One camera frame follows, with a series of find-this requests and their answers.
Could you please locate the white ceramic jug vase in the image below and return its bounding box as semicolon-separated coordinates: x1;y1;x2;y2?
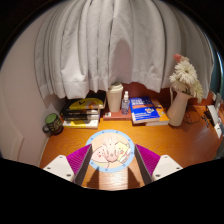
166;87;194;128

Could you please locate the black cable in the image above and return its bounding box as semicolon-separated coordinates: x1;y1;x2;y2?
184;106;209;126

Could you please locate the round cartoon-print mouse pad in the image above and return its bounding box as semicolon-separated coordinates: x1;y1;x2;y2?
85;129;136;174

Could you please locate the flat reddish-brown book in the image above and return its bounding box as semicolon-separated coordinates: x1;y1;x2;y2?
102;109;133;121

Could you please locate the cream lidded tumbler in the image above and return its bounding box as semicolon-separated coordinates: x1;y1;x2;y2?
106;81;124;113

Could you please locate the pink computer mouse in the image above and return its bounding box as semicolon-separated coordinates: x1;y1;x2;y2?
101;134;120;162

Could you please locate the clear spray bottle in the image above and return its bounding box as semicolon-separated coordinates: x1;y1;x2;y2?
120;90;131;116

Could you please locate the stack of yellow-black books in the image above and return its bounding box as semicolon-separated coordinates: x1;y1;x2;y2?
59;90;107;130

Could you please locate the blue book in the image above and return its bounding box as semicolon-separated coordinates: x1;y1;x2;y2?
129;96;161;125

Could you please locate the white flower bouquet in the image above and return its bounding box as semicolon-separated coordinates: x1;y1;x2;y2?
168;53;204;103

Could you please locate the window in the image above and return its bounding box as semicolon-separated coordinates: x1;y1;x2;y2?
209;43;224;101

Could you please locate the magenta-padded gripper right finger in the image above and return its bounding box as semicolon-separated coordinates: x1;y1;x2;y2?
134;143;184;186

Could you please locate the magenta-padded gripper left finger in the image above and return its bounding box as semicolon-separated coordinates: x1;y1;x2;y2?
43;143;94;187

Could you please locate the white pleated curtain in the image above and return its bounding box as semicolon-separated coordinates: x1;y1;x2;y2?
34;0;214;101

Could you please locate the dark green mug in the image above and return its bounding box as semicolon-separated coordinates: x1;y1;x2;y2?
42;113;64;136

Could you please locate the silver laptop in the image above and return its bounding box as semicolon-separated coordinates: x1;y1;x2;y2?
203;104;223;129

